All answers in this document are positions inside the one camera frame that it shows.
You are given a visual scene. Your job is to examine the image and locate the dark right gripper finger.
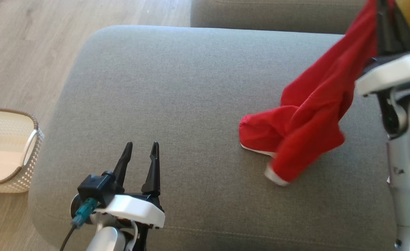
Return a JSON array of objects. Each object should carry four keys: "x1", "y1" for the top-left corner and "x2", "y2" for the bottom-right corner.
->
[
  {"x1": 376, "y1": 0, "x2": 397, "y2": 56},
  {"x1": 393, "y1": 3, "x2": 410, "y2": 53}
]

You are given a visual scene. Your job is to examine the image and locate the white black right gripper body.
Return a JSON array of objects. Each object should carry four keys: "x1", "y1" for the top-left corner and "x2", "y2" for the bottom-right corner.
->
[{"x1": 355, "y1": 52, "x2": 410, "y2": 96}]

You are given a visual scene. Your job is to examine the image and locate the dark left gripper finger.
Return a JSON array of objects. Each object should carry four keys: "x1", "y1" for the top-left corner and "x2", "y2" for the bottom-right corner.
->
[
  {"x1": 141, "y1": 141, "x2": 161, "y2": 196},
  {"x1": 112, "y1": 141, "x2": 134, "y2": 194}
]

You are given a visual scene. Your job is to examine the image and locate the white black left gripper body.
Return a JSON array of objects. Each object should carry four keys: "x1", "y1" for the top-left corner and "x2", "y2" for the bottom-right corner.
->
[{"x1": 93, "y1": 194, "x2": 166, "y2": 229}]

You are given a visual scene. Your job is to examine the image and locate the red shorts with white stripe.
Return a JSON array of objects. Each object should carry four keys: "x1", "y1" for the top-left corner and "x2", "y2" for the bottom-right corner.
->
[{"x1": 239, "y1": 0, "x2": 380, "y2": 186}]

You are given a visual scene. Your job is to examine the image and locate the grey sofa seat cushion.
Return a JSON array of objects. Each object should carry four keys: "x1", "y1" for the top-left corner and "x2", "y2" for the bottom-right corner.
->
[{"x1": 28, "y1": 25, "x2": 410, "y2": 251}]

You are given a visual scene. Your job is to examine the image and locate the white woven laundry basket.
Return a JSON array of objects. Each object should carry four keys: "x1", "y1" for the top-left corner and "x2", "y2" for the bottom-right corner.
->
[{"x1": 0, "y1": 107, "x2": 45, "y2": 194}]

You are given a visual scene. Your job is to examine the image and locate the black cable with teal connector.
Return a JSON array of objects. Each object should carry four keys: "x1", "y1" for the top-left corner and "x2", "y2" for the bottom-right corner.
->
[{"x1": 60, "y1": 197, "x2": 99, "y2": 251}]

